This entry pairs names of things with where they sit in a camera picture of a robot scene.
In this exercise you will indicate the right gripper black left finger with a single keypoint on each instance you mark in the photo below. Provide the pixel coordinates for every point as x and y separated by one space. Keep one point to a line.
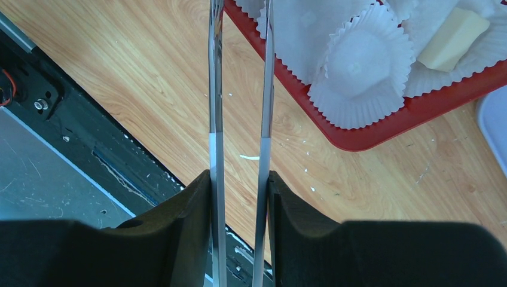
165 246

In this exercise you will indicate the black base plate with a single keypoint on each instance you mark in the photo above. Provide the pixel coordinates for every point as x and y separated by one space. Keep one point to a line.
64 157

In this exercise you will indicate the white paper cup right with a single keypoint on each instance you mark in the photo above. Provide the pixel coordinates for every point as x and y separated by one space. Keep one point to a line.
489 48

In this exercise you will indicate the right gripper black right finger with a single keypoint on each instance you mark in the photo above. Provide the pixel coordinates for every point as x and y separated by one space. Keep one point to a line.
310 249

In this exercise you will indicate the steel tongs with grey handle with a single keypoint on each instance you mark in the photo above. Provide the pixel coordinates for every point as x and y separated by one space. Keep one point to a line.
216 146

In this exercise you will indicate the white paper cup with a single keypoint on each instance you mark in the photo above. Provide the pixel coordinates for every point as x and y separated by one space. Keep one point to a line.
489 48
364 71

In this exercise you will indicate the white square chocolate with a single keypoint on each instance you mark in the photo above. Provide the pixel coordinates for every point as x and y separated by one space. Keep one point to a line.
452 40

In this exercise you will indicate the red box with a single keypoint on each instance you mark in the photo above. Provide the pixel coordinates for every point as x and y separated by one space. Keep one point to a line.
416 111

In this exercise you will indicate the lavender plastic tray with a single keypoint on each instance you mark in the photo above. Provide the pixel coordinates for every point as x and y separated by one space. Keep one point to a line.
491 120

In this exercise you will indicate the white paper liner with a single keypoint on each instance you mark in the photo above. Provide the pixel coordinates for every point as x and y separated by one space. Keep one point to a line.
302 30

